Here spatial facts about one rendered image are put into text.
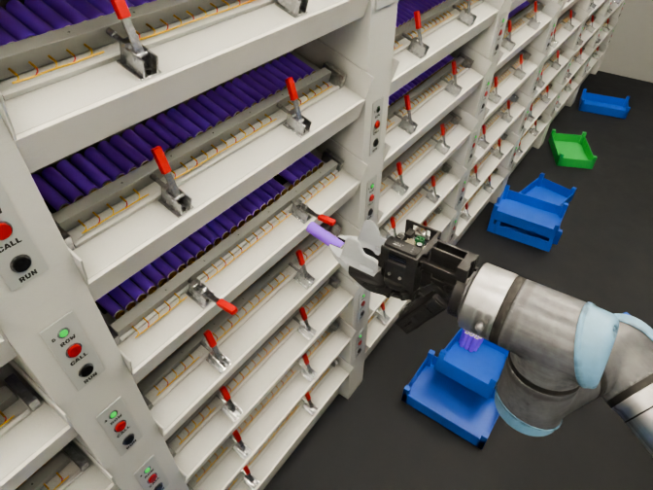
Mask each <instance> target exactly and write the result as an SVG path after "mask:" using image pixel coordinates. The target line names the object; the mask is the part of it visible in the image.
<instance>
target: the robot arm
mask: <svg viewBox="0 0 653 490"><path fill-rule="evenodd" d="M414 226H417V227H419V228H424V229H426V230H429V231H430V239H428V238H425V237H424V236H421V235H419V234H416V233H415V232H416V230H415V229H413V228H414ZM440 237H441V231H439V230H436V229H434V228H431V227H427V226H424V225H421V224H419V223H416V222H414V221H411V220H408V219H407V220H406V224H405V232H400V233H399V234H398V235H397V236H396V237H393V236H390V237H389V238H388V239H386V238H384V237H383V236H382V235H381V233H380V231H379V228H378V226H377V224H376V223H375V222H373V221H371V220H366V221H365V222H364V223H363V225H362V228H361V232H360V234H359V236H350V235H346V236H345V235H339V236H338V239H340V240H341V241H343V242H344V243H345V244H344V247H343V249H342V248H340V247H337V246H335V245H332V244H329V250H330V251H331V252H332V254H333V256H334V257H335V258H336V260H337V261H338V262H339V263H340V265H341V266H342V267H343V268H344V269H345V270H346V271H347V272H348V273H349V275H350V276H351V277H352V278H353V279H355V280H356V281H357V282H358V283H359V284H360V285H361V286H362V287H364V288H365V289H367V290H369V291H370V292H372V293H375V294H379V295H383V296H385V297H386V298H389V297H393V298H399V299H400V300H401V301H404V300H408V299H410V300H412V301H413V302H412V301H411V302H409V303H407V304H406V305H405V306H404V307H403V308H402V310H401V311H400V312H399V314H398V315H399V317H398V318H397V320H396V321H395V323H396V324H397V325H398V326H399V327H400V328H402V329H403V330H404V331H405V332H406V333H410V332H411V331H413V330H414V331H415V330H417V329H418V328H419V327H421V326H422V325H423V324H424V323H425V322H426V321H428V320H430V319H431V318H433V317H434V316H436V315H438V314H439V313H441V312H442V311H444V310H446V309H447V312H448V314H450V315H452V316H454V317H456V318H458V325H459V327H460V328H462V329H464V330H467V331H469V332H471V333H474V334H476V335H478V336H480V337H483V338H485V339H487V340H489V341H490V342H492V343H494V344H496V345H497V346H499V347H502V348H504V349H506V350H508V351H509V353H508V355H507V358H506V361H505V364H504V366H503V369H502V372H501V375H500V377H499V379H498V381H497V383H496V391H495V405H496V408H497V411H498V413H499V415H500V416H501V418H502V419H503V420H504V421H505V422H506V423H507V424H508V425H509V426H510V427H512V428H513V429H515V430H516V431H518V432H520V433H522V434H525V435H528V436H532V437H544V436H548V435H550V434H552V433H553V432H554V431H555V430H557V429H559V428H560V426H561V425H562V422H563V418H564V417H565V416H566V415H568V414H569V413H571V412H573V411H574V410H576V409H577V408H579V407H581V406H583V405H585V404H587V403H589V402H591V401H594V400H595V399H597V398H600V397H602V398H603V399H604V400H605V402H606V403H607V404H608V405H609V406H610V407H611V409H612V410H613V411H615V412H617V413H618V415H619V416H620V417H621V418H622V419H623V421H624V422H625V423H626V424H627V425H628V427H629V428H630V429H631V430H632V432H633V433H634V434H635V435H636V437H637V438H638V439H639V440H640V442H641V443H642V444H643V445H644V446H645V448H646V449H647V450H648V451H649V453H650V454H651V455H652V456H653V330H652V329H651V328H650V327H649V326H648V325H646V324H645V323H644V322H642V321H641V320H639V319H638V318H636V317H633V316H631V315H627V314H620V313H615V314H612V313H610V312H608V311H606V310H604V309H601V308H599V307H597V306H595V305H594V304H593V303H592V302H590V301H588V302H585V301H583V300H580V299H578V298H575V297H571V296H569V295H566V294H563V293H561V292H558V291H556V290H553V289H551V288H548V287H546V286H543V285H541V284H538V283H535V282H534V281H531V280H529V279H526V278H524V277H521V276H519V275H518V274H515V273H513V272H510V271H508V270H505V269H503V268H500V267H498V266H495V265H493V264H490V263H487V262H486V263H483V264H482V265H481V266H480V267H477V262H478V258H479V255H476V254H474V253H471V252H468V251H467V250H464V249H462V248H459V247H457V246H454V245H451V244H449V243H446V242H444V241H441V240H440ZM380 268H381V273H380V272H378V271H379V270H380ZM415 298H416V299H415ZM414 299H415V300H414Z"/></svg>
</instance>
